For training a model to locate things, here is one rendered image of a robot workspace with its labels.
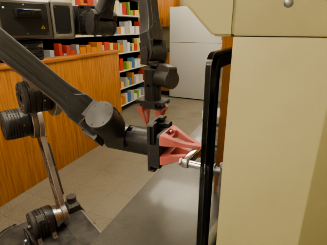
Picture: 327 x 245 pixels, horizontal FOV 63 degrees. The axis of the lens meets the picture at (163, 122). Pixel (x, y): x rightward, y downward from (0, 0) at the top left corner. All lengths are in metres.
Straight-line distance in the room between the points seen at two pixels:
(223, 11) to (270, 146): 0.17
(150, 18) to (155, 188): 0.53
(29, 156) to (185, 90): 3.70
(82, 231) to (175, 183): 1.05
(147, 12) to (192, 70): 4.68
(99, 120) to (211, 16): 0.27
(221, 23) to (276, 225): 0.28
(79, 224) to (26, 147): 1.08
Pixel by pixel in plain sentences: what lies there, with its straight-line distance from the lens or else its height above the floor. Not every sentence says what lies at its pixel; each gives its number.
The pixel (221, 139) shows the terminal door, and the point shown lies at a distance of 0.46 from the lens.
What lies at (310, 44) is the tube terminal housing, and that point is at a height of 1.40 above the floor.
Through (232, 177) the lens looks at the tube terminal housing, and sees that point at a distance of 0.39.
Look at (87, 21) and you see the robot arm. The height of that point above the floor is 1.44.
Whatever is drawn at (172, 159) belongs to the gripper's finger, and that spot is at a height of 1.18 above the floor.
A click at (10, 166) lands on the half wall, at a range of 2.66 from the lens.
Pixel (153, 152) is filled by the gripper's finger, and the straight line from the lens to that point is 0.52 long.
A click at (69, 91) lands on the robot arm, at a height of 1.30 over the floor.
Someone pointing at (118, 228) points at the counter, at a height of 0.94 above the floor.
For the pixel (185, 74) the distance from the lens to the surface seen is 5.60.
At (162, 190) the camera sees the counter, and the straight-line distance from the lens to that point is 0.86.
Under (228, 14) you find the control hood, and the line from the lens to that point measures 0.34.
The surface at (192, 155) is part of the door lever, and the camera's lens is 0.48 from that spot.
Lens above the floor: 1.42
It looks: 20 degrees down
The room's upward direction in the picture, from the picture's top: straight up
